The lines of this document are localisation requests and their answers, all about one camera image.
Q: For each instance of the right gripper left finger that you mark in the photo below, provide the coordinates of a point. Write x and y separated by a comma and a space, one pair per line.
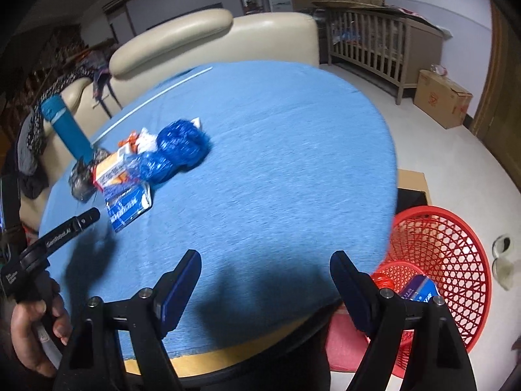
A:
173, 291

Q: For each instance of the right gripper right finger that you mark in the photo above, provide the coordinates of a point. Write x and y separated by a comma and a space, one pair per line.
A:
357, 290

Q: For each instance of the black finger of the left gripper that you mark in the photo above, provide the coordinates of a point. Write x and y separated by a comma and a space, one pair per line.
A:
64, 232

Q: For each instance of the black plastic bag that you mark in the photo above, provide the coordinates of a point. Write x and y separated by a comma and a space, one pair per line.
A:
81, 177

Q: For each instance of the blue and white box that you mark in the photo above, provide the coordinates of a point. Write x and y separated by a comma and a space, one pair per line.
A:
126, 202

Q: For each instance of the red and yellow box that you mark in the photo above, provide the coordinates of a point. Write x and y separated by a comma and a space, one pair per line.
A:
111, 170

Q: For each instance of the orange wrapper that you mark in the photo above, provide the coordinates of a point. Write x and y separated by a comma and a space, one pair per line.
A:
129, 141

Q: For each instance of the blue plastic bag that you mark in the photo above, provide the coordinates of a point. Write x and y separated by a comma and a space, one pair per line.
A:
181, 146

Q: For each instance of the red mesh trash basket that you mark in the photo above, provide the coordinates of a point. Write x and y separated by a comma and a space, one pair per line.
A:
438, 244

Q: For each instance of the person's left hand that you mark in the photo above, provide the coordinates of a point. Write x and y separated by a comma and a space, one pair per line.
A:
25, 342

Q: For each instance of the blue packet in basket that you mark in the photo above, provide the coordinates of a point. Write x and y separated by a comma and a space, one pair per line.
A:
420, 288

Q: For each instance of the grey clothes on sofa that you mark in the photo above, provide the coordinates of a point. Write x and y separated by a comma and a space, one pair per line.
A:
32, 177

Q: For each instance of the dotted black scarf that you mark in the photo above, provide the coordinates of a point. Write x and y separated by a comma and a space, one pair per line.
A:
35, 137

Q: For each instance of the blue round table cloth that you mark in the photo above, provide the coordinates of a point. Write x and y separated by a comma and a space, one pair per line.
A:
301, 165

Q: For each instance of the blue thermos bottle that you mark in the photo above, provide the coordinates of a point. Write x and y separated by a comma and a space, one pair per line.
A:
62, 121

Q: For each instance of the cream leather sofa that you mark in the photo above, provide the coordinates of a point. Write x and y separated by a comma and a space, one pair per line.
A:
198, 38

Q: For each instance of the brown cardboard box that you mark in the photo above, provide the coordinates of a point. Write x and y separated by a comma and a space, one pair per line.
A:
442, 99

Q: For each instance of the wooden baby crib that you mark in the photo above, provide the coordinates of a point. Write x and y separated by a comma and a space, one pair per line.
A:
387, 42

